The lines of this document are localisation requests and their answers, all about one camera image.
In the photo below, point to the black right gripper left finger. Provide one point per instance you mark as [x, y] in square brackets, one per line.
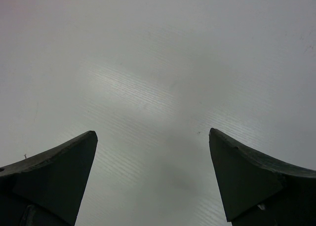
[47, 189]

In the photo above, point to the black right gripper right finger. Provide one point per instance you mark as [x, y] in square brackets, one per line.
[259, 190]

